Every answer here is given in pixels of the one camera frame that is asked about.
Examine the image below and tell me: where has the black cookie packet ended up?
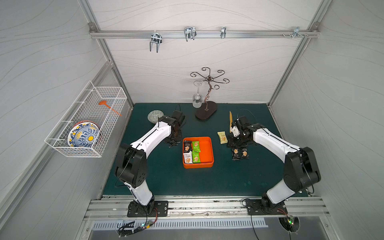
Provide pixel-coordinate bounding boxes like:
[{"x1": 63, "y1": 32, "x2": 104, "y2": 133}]
[
  {"x1": 183, "y1": 141, "x2": 193, "y2": 153},
  {"x1": 241, "y1": 148, "x2": 249, "y2": 159},
  {"x1": 232, "y1": 148, "x2": 241, "y2": 161}
]

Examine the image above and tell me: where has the yellow cookie packet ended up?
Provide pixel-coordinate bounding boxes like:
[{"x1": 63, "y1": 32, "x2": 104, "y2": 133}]
[{"x1": 217, "y1": 132, "x2": 228, "y2": 144}]

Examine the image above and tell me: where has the orange storage box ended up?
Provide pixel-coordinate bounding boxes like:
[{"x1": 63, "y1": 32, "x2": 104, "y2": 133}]
[{"x1": 183, "y1": 137, "x2": 215, "y2": 169}]

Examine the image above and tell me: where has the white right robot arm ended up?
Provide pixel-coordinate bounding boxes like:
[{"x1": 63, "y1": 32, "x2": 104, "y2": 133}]
[{"x1": 229, "y1": 116, "x2": 321, "y2": 208}]

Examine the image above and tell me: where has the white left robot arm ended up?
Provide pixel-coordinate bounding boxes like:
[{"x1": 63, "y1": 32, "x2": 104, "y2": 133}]
[{"x1": 115, "y1": 111, "x2": 185, "y2": 213}]

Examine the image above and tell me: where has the green cookie packet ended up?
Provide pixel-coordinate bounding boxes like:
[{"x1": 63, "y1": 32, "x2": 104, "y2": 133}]
[
  {"x1": 192, "y1": 141, "x2": 201, "y2": 153},
  {"x1": 192, "y1": 152, "x2": 201, "y2": 164}
]

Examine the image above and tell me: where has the yellow plastic knife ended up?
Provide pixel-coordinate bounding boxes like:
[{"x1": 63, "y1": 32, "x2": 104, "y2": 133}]
[{"x1": 229, "y1": 111, "x2": 233, "y2": 133}]

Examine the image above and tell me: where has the white cookie packet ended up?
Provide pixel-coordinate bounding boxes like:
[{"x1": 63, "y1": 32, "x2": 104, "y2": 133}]
[{"x1": 183, "y1": 152, "x2": 193, "y2": 164}]

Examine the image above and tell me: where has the green patterned bowl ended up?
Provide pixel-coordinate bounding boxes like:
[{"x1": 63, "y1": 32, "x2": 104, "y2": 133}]
[{"x1": 147, "y1": 110, "x2": 164, "y2": 124}]

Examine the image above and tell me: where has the dark metal cup stand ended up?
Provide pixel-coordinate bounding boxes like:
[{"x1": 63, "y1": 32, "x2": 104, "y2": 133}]
[{"x1": 190, "y1": 67, "x2": 230, "y2": 121}]

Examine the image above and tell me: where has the clear wine glass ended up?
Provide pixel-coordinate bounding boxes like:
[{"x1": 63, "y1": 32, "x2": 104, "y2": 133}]
[{"x1": 193, "y1": 81, "x2": 203, "y2": 109}]

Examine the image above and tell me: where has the orange plastic spoon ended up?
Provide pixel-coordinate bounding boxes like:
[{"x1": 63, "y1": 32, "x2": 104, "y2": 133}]
[{"x1": 99, "y1": 101, "x2": 122, "y2": 116}]

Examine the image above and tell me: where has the blue yellow patterned plate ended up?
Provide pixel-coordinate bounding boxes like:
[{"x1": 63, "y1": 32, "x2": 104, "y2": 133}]
[{"x1": 67, "y1": 121, "x2": 100, "y2": 148}]

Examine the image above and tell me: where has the metal double hook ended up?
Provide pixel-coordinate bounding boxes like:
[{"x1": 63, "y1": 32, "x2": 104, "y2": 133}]
[{"x1": 150, "y1": 33, "x2": 163, "y2": 53}]

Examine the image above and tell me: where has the metal loop hook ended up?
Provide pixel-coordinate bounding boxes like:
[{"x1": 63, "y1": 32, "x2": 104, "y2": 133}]
[{"x1": 184, "y1": 27, "x2": 197, "y2": 42}]

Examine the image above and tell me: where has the small metal hook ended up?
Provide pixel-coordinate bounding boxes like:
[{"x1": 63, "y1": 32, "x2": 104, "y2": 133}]
[{"x1": 220, "y1": 27, "x2": 227, "y2": 39}]

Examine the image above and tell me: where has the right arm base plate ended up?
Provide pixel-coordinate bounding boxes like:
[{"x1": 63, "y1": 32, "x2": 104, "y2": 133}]
[{"x1": 242, "y1": 199, "x2": 288, "y2": 216}]

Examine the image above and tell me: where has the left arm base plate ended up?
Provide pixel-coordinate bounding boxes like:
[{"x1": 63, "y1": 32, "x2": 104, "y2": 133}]
[{"x1": 127, "y1": 201, "x2": 169, "y2": 218}]

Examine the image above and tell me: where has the white vented cable duct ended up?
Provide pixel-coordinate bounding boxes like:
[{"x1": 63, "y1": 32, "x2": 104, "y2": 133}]
[{"x1": 92, "y1": 217, "x2": 268, "y2": 231}]

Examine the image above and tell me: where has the white wire basket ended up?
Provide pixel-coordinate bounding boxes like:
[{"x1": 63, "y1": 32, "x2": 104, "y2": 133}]
[{"x1": 45, "y1": 82, "x2": 127, "y2": 158}]

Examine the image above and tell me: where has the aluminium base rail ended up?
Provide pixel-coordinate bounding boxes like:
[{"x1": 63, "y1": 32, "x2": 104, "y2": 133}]
[{"x1": 84, "y1": 195, "x2": 331, "y2": 221}]

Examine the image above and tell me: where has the aluminium top rail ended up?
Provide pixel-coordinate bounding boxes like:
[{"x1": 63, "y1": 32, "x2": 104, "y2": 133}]
[{"x1": 90, "y1": 29, "x2": 321, "y2": 40}]

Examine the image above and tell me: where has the metal bracket hook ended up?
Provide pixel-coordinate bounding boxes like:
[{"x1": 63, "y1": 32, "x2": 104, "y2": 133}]
[{"x1": 282, "y1": 27, "x2": 309, "y2": 39}]

